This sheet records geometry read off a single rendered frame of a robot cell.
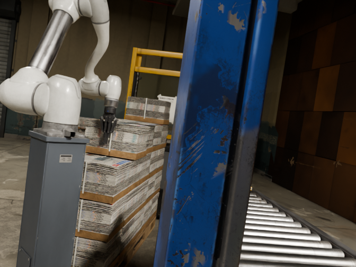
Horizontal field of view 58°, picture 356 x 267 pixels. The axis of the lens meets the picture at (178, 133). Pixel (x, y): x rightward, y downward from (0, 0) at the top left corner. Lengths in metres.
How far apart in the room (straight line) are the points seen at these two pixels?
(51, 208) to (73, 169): 0.20
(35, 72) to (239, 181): 1.43
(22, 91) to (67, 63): 7.54
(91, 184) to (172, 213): 1.65
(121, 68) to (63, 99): 7.52
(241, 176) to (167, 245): 0.10
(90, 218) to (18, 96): 0.83
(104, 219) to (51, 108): 0.78
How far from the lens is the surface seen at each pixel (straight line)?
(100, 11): 1.89
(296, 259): 1.08
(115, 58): 9.03
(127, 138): 2.17
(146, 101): 3.03
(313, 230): 1.39
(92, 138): 2.24
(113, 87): 2.14
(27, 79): 1.65
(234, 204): 0.34
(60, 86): 1.52
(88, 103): 8.98
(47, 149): 1.49
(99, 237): 2.03
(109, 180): 1.92
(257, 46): 0.34
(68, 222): 1.63
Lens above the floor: 1.16
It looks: 3 degrees down
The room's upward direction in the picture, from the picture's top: 8 degrees clockwise
